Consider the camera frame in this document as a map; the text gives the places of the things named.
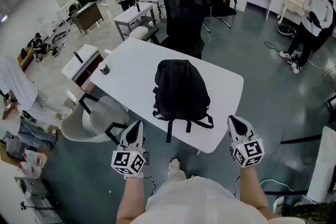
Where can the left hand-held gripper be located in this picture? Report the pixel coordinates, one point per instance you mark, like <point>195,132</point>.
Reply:
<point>128,161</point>

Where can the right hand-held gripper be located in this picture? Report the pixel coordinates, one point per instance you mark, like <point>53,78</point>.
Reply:
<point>249,152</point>

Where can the black backpack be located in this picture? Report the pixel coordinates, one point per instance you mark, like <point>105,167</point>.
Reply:
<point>181,86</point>

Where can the person's left forearm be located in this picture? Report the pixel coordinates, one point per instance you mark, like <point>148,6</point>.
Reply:
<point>131,199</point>

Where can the person's right forearm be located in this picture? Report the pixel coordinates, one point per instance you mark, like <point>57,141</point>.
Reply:
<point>256,191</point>

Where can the beige shell chair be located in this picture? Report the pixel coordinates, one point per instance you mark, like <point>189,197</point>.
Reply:
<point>110,115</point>

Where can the white wristband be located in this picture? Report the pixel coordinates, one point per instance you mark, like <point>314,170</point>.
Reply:
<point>133,175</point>

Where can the person's left shoe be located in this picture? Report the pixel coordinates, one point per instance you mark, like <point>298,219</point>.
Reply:
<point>174,164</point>

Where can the person's beige trousers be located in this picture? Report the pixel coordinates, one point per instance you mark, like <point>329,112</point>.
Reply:
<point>177,177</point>

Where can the white table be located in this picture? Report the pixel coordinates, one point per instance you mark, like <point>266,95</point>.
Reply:
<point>131,73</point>

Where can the small dark cup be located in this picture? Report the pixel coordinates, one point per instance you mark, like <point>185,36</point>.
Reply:
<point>104,68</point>

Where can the person's white shirt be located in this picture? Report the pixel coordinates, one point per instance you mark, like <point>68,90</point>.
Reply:
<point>204,204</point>

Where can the white desk black legs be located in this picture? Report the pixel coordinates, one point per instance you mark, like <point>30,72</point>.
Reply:
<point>324,162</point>

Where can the white low cabinet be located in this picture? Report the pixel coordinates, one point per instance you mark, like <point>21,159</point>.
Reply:
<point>84,61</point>

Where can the black tool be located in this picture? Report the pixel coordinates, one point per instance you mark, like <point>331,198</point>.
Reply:
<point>78,57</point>

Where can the denim clothes pile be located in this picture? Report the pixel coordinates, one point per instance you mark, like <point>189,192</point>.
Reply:
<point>36,132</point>

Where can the white red plastic bag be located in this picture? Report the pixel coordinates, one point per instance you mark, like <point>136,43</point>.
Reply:
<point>35,157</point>
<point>30,170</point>

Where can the white cushion stool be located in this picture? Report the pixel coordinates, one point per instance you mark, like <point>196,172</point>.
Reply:
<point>137,32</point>

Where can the grey equipment box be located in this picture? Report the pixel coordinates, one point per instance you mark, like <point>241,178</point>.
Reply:
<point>35,187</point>

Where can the round black floor device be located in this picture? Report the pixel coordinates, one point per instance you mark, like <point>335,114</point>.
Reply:
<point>286,30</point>

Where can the black tripod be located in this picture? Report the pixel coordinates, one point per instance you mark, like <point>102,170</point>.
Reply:
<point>39,206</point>

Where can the black high-back office chair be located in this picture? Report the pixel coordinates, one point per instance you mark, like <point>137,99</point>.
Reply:
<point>183,15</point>

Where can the brown wooden desk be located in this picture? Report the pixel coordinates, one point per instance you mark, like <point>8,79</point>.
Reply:
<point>86,14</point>

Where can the wooden bench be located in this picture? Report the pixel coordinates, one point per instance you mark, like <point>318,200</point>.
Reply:
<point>25,59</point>

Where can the cream dresser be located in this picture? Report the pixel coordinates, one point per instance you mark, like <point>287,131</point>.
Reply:
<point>291,6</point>

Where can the long ceiling light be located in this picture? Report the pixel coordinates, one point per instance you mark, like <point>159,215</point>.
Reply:
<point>4,18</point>

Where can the chrome wheeled frame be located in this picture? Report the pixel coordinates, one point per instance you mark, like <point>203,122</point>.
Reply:
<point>60,42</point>

